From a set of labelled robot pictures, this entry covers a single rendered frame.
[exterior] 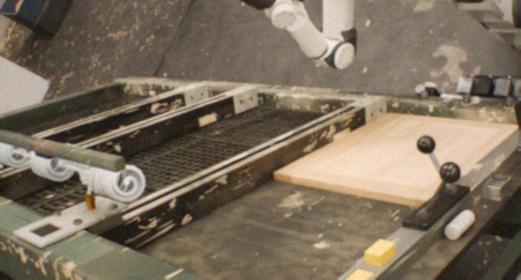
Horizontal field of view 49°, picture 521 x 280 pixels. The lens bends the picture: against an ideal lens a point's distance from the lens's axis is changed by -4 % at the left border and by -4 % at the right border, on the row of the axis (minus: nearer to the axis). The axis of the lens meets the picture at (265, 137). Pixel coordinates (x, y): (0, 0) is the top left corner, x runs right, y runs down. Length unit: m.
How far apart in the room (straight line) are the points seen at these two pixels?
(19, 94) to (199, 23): 1.83
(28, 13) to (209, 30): 2.04
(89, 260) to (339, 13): 1.05
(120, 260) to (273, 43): 2.77
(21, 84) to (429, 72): 3.44
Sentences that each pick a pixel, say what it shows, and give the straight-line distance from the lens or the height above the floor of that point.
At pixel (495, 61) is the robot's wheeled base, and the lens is 2.69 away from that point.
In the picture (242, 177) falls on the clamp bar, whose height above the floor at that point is 1.44.
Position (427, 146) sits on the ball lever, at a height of 1.43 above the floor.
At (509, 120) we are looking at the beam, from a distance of 1.74.
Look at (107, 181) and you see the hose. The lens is 1.04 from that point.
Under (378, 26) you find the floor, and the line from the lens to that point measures 3.25.
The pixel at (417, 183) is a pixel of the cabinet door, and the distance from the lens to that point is 1.34.
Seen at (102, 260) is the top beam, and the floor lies 1.85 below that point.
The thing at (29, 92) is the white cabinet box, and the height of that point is 0.14.
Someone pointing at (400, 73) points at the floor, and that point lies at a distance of 3.05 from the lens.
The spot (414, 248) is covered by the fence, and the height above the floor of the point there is 1.51.
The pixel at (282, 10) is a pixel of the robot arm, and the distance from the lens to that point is 1.54.
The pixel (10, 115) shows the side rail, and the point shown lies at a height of 1.35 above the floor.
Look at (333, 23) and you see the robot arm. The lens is 1.73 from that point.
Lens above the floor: 2.45
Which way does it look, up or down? 47 degrees down
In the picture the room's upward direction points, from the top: 58 degrees counter-clockwise
